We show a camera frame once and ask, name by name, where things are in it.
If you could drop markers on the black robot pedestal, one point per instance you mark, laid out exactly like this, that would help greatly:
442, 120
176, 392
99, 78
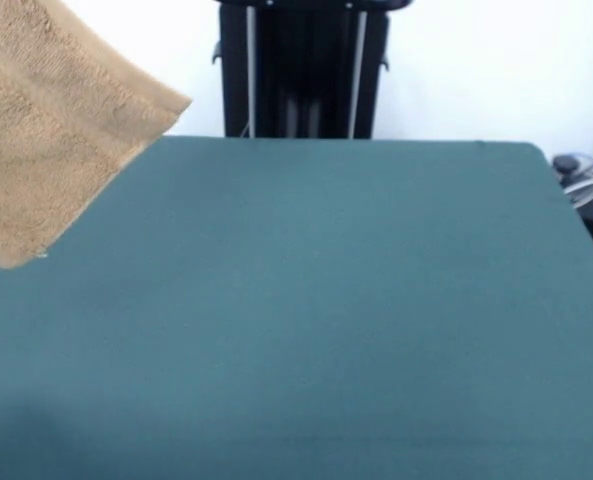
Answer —
306, 75

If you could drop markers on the dark green table cloth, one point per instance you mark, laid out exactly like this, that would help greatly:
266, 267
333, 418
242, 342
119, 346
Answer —
326, 300

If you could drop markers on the orange terry towel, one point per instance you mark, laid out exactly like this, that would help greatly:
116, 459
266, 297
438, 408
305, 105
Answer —
51, 125

